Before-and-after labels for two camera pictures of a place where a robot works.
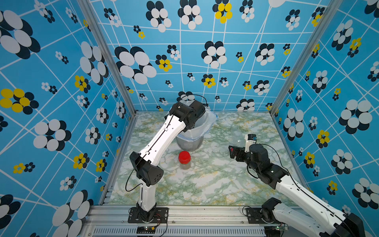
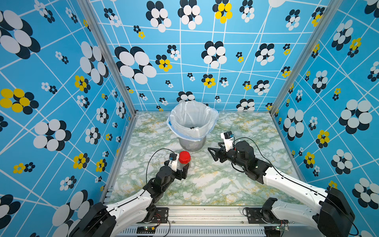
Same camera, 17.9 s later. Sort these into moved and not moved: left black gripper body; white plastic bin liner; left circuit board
Moved: left black gripper body
Not moved: white plastic bin liner; left circuit board
